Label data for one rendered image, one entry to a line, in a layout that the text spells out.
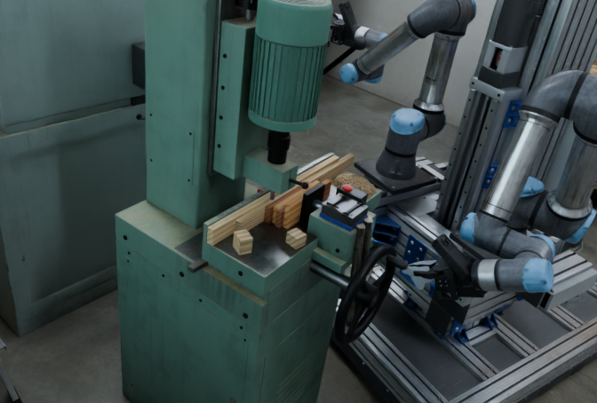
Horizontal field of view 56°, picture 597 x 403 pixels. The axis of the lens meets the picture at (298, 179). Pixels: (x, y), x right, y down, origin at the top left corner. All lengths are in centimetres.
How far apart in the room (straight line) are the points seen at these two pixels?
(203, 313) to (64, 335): 101
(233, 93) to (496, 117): 85
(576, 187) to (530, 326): 110
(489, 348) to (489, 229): 105
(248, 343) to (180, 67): 75
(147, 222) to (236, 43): 62
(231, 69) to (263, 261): 49
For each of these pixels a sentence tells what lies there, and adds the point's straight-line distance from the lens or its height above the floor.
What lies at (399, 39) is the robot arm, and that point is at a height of 130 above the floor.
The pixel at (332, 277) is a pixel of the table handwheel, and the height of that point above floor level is 82.
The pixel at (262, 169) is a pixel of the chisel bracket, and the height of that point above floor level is 105.
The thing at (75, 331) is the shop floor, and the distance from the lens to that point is 254.
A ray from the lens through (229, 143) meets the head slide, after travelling 150.
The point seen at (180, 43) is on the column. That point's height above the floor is 134.
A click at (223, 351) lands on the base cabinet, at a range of 166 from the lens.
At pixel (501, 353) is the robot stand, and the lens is 243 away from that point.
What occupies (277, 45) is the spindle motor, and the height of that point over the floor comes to 141.
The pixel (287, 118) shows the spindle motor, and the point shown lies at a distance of 136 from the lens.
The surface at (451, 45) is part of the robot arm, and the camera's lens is 205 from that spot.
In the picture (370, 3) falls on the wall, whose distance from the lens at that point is 518.
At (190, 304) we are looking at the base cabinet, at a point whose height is 65.
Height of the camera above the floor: 178
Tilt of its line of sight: 29 degrees down
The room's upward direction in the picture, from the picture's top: 8 degrees clockwise
